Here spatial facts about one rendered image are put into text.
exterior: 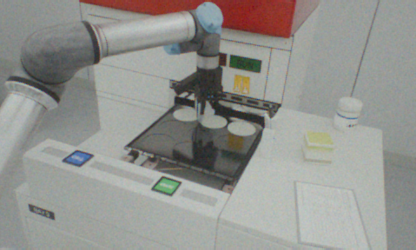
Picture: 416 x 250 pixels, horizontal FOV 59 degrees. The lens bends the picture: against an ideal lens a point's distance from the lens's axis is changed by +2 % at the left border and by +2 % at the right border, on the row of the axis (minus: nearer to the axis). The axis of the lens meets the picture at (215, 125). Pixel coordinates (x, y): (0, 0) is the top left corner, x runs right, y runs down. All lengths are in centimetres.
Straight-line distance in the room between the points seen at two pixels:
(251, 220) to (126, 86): 94
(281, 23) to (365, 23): 158
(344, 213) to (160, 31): 61
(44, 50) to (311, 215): 67
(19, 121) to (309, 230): 67
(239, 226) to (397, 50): 215
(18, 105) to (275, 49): 79
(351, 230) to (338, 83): 207
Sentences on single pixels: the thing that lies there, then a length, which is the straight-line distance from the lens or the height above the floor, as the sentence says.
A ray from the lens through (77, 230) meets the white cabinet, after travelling 112.
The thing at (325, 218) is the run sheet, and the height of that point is 97.
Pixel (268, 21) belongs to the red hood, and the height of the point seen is 127.
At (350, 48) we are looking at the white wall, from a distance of 277.
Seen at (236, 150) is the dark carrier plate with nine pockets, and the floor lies 90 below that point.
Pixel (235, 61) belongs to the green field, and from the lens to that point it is 131.
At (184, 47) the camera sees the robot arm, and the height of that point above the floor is 121.
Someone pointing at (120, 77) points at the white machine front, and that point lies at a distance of 158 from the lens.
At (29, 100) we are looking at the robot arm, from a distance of 91.
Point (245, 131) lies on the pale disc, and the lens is 127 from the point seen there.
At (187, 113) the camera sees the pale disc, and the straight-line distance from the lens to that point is 136.
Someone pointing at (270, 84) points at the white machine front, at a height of 104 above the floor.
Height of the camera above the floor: 153
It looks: 29 degrees down
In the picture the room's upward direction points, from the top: 5 degrees clockwise
